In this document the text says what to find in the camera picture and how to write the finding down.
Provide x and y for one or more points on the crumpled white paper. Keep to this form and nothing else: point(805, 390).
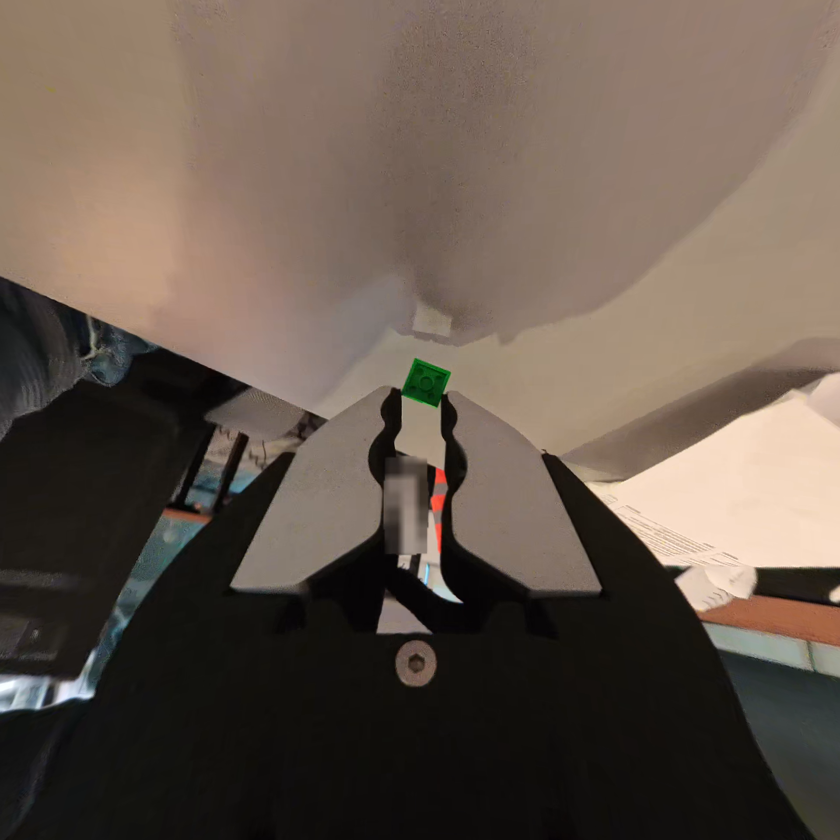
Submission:
point(715, 581)

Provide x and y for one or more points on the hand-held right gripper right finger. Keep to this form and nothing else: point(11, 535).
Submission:
point(512, 505)

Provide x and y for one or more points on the white desk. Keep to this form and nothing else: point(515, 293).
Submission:
point(394, 184)

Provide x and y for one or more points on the green toy brick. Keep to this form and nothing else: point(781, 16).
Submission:
point(425, 382)

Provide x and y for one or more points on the white printed paper sheet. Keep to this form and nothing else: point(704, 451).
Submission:
point(728, 485)

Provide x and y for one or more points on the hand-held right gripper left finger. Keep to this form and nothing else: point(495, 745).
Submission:
point(321, 499)

